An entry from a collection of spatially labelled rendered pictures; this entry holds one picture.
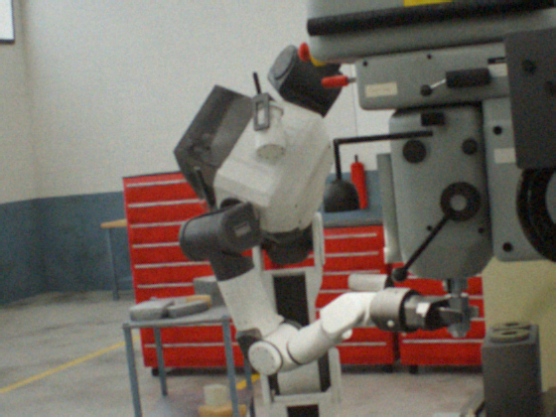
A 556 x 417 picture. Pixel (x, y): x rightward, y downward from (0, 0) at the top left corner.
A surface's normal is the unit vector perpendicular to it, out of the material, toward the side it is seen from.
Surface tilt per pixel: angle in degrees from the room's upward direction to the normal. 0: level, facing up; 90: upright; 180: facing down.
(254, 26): 90
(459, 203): 90
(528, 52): 90
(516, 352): 90
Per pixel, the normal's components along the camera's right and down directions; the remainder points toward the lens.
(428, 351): -0.47, 0.09
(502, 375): -0.22, 0.07
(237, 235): 0.74, -0.18
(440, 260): -0.25, 0.54
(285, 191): 0.58, -0.08
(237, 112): -0.07, -0.47
